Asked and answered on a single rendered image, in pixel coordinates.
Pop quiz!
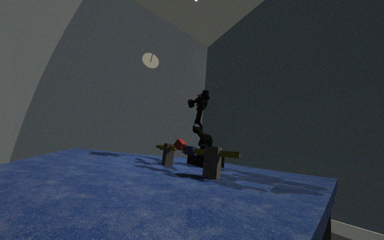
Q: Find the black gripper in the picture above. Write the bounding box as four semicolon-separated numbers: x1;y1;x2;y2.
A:
188;91;210;108

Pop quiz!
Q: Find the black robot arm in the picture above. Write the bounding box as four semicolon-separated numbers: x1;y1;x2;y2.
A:
192;100;213;150

